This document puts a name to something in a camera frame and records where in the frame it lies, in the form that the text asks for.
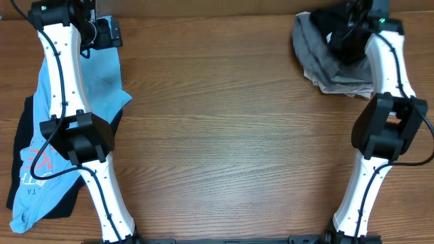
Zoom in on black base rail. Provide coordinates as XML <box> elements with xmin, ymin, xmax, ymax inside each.
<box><xmin>86</xmin><ymin>233</ymin><xmax>382</xmax><ymax>244</ymax></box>

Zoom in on grey folded trousers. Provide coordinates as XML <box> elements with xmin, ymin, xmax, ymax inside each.
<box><xmin>292</xmin><ymin>12</ymin><xmax>372</xmax><ymax>87</ymax></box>

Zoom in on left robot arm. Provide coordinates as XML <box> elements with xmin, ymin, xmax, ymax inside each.
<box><xmin>28</xmin><ymin>1</ymin><xmax>141</xmax><ymax>243</ymax></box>

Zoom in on black shirt under pile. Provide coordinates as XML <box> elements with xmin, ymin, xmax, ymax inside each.
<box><xmin>5</xmin><ymin>95</ymin><xmax>123</xmax><ymax>220</ymax></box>

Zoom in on black t-shirt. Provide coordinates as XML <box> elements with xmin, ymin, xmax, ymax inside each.
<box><xmin>309</xmin><ymin>1</ymin><xmax>354</xmax><ymax>61</ymax></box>

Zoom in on light blue t-shirt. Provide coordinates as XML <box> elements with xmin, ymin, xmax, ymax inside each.
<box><xmin>9</xmin><ymin>47</ymin><xmax>132</xmax><ymax>233</ymax></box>

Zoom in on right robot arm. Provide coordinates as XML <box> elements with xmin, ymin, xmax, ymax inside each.
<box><xmin>321</xmin><ymin>1</ymin><xmax>433</xmax><ymax>243</ymax></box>

